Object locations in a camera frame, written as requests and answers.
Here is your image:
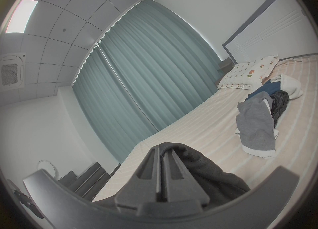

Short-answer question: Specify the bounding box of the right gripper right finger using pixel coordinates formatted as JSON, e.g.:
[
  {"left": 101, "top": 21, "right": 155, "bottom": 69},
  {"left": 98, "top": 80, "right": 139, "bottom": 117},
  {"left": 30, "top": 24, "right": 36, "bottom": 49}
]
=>
[{"left": 162, "top": 151, "right": 210, "bottom": 203}]

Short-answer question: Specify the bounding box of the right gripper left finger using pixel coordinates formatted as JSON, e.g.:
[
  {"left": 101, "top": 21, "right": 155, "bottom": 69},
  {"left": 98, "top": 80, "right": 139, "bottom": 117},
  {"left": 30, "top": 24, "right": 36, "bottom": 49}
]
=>
[{"left": 115, "top": 145, "right": 162, "bottom": 206}]

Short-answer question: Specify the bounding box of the black T-shirt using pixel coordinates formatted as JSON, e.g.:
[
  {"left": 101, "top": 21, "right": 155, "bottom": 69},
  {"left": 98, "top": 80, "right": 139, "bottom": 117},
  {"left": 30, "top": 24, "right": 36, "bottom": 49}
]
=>
[{"left": 159, "top": 142, "right": 251, "bottom": 208}]

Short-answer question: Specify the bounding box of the bed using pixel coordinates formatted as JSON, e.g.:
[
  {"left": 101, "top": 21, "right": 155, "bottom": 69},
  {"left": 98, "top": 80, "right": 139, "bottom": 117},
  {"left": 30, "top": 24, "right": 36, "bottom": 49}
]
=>
[{"left": 92, "top": 0, "right": 318, "bottom": 202}]

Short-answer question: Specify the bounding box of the black chest of drawers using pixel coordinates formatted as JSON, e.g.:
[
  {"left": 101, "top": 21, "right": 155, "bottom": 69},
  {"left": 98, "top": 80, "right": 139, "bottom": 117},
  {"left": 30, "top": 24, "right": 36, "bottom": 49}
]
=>
[{"left": 68, "top": 162, "right": 111, "bottom": 199}]

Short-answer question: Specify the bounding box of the grey garment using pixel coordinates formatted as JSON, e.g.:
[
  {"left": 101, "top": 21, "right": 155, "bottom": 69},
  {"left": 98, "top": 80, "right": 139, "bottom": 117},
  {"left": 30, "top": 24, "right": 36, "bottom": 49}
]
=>
[{"left": 235, "top": 91, "right": 279, "bottom": 159}]

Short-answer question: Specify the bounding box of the grey bedside table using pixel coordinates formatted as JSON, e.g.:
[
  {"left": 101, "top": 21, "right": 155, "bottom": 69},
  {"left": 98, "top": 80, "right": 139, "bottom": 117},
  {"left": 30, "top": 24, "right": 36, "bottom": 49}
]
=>
[{"left": 215, "top": 58, "right": 235, "bottom": 86}]

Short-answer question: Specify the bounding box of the black glossy garment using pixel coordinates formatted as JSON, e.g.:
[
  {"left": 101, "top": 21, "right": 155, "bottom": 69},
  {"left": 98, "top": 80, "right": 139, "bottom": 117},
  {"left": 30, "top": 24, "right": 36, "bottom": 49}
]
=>
[{"left": 269, "top": 90, "right": 290, "bottom": 128}]

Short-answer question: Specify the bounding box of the white printed pillow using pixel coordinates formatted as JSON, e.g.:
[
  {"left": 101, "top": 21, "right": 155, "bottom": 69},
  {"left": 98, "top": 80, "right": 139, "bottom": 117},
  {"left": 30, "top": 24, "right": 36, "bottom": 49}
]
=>
[{"left": 217, "top": 55, "right": 280, "bottom": 90}]

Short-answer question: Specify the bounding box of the dark blue garment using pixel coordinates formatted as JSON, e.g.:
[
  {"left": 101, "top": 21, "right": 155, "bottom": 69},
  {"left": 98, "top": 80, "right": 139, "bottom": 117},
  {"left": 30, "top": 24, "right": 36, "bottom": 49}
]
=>
[{"left": 246, "top": 80, "right": 284, "bottom": 100}]

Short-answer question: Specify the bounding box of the white garment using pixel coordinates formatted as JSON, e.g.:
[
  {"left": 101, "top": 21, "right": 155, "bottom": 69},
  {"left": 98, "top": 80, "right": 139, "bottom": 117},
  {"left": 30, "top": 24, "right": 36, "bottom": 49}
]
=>
[{"left": 271, "top": 74, "right": 305, "bottom": 100}]

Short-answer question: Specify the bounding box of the ceiling air vent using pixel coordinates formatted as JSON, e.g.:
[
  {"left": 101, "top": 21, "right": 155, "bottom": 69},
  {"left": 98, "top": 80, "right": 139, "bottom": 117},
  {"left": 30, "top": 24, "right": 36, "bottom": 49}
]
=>
[{"left": 0, "top": 52, "right": 27, "bottom": 92}]

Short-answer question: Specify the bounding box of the ceiling light panel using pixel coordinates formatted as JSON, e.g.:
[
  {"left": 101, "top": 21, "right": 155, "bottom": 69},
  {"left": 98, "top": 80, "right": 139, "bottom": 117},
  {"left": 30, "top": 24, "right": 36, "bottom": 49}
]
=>
[{"left": 6, "top": 0, "right": 39, "bottom": 34}]

